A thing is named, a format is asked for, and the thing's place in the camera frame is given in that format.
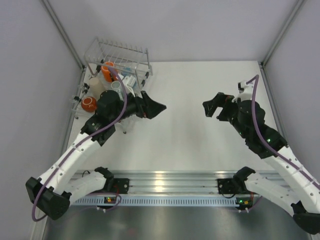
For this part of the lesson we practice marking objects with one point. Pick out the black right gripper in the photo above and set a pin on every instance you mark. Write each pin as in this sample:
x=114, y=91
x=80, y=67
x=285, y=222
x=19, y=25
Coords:
x=225, y=110

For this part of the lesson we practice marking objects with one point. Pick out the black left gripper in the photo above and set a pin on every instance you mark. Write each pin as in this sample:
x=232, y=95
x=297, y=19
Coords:
x=143, y=107

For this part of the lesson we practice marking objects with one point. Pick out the grey green speckled mug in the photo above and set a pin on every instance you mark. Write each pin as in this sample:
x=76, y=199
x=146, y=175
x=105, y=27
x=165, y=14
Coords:
x=116, y=86

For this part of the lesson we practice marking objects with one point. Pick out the blue mug white interior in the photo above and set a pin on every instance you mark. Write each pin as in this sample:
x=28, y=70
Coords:
x=126, y=71

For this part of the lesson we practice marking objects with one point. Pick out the orange mug black handle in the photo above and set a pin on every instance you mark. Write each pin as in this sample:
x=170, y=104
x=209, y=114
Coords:
x=108, y=76

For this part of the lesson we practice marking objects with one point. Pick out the beige handleless cup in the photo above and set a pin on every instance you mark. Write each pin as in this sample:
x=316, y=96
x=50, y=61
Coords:
x=96, y=87

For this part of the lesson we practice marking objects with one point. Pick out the brown mug black interior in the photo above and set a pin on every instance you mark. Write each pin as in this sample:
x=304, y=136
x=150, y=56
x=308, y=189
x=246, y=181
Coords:
x=89, y=104

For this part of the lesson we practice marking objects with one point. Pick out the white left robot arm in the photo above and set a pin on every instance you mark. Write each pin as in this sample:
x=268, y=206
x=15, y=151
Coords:
x=53, y=192

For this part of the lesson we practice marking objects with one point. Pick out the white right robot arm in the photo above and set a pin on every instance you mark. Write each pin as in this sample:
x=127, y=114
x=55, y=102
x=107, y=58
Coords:
x=302, y=200

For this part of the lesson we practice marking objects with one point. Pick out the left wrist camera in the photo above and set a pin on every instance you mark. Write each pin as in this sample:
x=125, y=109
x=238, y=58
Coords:
x=130, y=83

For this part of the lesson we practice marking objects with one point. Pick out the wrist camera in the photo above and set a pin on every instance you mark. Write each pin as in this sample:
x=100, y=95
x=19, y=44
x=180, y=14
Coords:
x=245, y=91
x=130, y=83

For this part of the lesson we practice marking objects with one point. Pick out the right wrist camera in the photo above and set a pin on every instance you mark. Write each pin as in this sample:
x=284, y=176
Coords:
x=245, y=91

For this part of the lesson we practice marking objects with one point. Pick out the silver wire dish rack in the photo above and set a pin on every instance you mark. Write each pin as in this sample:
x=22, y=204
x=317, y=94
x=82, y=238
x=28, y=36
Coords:
x=122, y=55

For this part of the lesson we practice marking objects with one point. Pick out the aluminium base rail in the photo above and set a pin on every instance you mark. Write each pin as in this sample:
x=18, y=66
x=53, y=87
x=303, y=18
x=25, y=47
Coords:
x=173, y=182

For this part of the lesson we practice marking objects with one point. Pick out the perforated grey cable duct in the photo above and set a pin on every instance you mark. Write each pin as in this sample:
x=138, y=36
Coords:
x=162, y=201

